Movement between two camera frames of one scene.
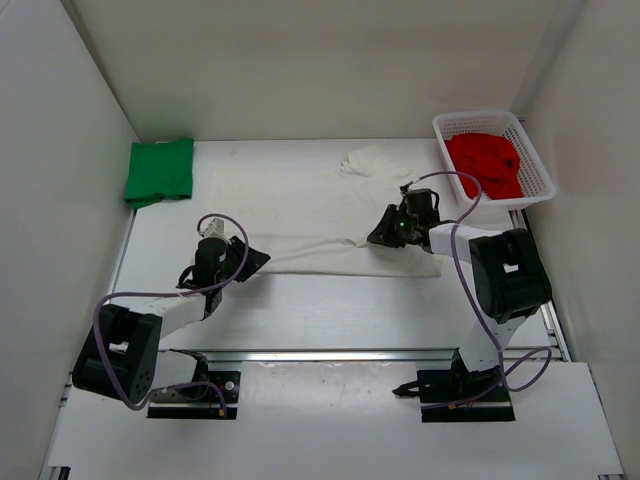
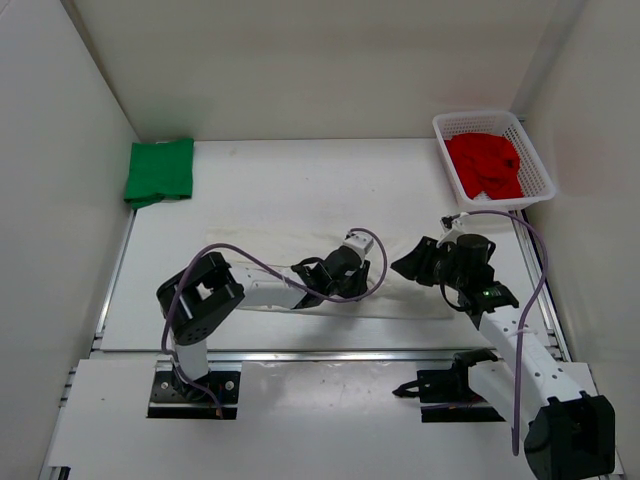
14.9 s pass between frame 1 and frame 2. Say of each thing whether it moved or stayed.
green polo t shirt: stayed
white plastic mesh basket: stayed
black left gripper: moved
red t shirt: stayed
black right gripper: moved
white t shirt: moved
